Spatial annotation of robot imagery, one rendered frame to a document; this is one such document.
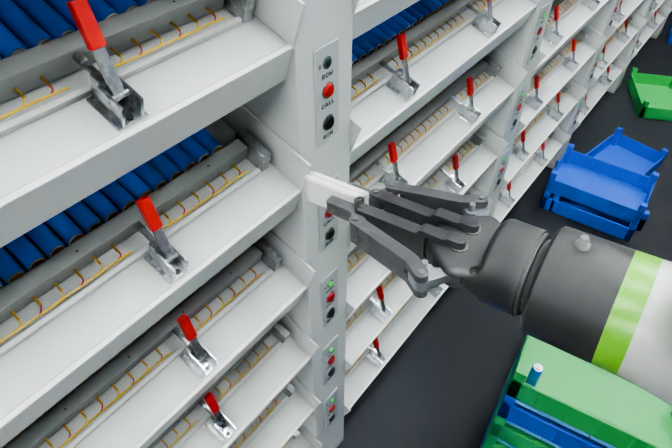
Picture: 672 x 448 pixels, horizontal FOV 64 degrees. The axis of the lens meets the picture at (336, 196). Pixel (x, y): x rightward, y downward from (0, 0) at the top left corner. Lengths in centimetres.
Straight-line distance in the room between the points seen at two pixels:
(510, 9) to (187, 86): 77
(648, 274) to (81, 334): 47
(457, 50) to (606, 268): 60
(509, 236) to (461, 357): 113
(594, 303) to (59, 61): 43
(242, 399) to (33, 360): 42
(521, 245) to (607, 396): 71
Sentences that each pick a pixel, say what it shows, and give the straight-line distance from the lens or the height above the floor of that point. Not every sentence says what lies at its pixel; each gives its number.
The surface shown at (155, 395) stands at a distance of 72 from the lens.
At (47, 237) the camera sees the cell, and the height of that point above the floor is 93.
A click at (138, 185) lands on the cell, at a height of 93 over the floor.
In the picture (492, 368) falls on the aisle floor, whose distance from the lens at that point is 156.
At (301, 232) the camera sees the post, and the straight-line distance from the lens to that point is 71.
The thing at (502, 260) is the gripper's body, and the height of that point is 99.
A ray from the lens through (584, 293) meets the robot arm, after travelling 42.
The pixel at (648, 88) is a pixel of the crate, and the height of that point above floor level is 0.
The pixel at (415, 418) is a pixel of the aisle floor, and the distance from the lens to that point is 145.
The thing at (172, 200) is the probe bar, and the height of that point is 92.
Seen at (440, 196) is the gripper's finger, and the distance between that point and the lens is 51.
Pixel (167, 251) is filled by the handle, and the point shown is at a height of 91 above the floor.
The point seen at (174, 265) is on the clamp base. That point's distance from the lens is 58.
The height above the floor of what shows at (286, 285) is 69.
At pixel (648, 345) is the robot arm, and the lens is 42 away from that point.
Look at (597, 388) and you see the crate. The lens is 112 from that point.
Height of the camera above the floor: 131
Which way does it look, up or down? 42 degrees down
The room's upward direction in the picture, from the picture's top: straight up
